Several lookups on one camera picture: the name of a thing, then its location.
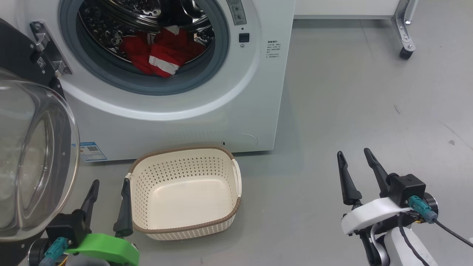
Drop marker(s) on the white washing machine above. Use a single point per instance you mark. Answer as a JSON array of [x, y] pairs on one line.
[[221, 111]]

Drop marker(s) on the steel washing machine drum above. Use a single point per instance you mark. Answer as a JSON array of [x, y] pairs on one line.
[[111, 22]]

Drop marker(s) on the metal door hinge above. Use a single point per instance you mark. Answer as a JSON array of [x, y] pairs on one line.
[[50, 50]]

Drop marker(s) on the black text notice sticker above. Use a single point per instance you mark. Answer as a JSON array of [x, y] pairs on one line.
[[272, 50]]

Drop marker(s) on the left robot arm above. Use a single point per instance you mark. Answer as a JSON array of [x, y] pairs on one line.
[[37, 253]]

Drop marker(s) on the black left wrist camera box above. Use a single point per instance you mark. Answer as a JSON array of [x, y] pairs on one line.
[[68, 225]]

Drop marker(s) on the grey warning label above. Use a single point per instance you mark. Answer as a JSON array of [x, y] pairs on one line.
[[236, 11]]

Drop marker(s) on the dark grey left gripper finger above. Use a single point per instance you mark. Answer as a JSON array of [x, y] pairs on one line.
[[90, 201], [125, 218]]

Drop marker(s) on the metal bracket with caster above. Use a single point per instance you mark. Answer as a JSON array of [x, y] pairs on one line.
[[402, 26]]

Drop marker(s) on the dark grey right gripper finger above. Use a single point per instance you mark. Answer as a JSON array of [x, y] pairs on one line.
[[349, 188], [377, 170]]

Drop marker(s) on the black door lock slot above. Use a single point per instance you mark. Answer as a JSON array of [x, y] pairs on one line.
[[244, 37]]

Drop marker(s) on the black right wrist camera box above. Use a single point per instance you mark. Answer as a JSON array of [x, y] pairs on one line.
[[406, 188]]

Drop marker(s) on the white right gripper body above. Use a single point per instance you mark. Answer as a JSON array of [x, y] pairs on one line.
[[369, 214]]

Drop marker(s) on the cream perforated laundry basket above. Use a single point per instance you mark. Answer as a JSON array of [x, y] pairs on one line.
[[184, 199]]

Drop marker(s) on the blue energy label sticker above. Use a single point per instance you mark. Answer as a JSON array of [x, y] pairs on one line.
[[92, 151]]

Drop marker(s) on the washing machine glass door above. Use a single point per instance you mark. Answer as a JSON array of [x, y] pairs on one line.
[[33, 159]]

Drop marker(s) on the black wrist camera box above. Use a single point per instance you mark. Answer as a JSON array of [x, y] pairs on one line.
[[406, 188], [68, 225]]

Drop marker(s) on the round white filter cover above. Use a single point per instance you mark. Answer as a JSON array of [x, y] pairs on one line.
[[244, 142]]

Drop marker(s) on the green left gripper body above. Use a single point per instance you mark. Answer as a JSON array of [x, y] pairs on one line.
[[107, 247]]

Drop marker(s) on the red and white garment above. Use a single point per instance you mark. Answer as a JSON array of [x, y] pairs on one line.
[[166, 51]]

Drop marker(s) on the white partition board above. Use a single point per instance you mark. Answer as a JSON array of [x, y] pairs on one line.
[[343, 7]]

